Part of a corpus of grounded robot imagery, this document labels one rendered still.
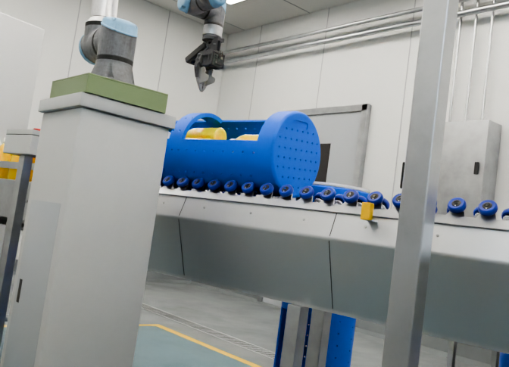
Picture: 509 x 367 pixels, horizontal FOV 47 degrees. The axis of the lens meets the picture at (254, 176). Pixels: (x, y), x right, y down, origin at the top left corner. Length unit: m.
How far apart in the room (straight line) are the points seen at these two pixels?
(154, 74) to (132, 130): 5.65
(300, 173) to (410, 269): 0.73
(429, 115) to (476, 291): 0.45
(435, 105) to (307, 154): 0.72
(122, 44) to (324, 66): 4.86
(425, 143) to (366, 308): 0.54
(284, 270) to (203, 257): 0.34
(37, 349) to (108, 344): 0.20
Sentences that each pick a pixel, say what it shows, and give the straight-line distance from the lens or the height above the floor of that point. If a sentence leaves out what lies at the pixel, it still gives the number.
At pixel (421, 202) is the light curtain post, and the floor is 0.94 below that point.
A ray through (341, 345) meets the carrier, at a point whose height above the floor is 0.46.
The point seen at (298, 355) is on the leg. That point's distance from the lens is 1.78.
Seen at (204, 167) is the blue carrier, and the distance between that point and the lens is 1.99.
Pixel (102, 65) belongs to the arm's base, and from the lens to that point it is 1.90.
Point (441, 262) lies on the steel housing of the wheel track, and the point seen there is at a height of 0.82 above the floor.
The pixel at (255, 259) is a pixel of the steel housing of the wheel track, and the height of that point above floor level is 0.74.
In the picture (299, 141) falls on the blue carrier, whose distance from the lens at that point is 1.91.
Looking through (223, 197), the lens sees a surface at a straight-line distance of 1.92.
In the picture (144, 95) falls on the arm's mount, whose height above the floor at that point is 1.19.
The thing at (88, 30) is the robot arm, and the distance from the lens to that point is 2.07.
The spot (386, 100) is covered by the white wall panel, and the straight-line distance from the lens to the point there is 5.93.
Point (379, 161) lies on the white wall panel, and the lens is 5.81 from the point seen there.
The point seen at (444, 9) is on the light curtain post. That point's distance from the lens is 1.39.
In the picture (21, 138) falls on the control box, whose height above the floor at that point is 1.06.
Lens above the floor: 0.84
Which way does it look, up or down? 5 degrees up
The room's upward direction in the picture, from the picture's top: 8 degrees clockwise
